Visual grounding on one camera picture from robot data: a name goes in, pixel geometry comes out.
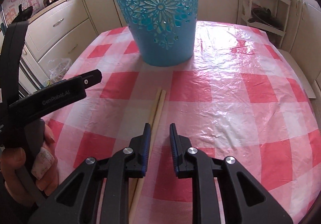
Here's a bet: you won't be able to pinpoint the cream kitchen base cabinets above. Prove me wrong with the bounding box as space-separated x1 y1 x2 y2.
15 0 321 94

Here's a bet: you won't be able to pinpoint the person's left hand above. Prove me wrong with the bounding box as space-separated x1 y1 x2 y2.
1 125 58 207

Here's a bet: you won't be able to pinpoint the cream chopstick bundle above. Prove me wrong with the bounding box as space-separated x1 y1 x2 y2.
129 88 162 210
129 90 166 224

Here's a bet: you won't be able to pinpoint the red white checkered tablecloth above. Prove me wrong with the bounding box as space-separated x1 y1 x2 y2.
45 21 320 223

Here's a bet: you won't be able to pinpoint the blue perforated plastic basket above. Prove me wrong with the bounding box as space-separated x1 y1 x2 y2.
116 0 198 67

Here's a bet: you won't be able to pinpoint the white low step stool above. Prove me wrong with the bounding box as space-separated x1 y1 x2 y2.
278 49 316 99

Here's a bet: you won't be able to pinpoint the white tiered storage rack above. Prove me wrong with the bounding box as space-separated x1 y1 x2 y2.
237 0 291 48

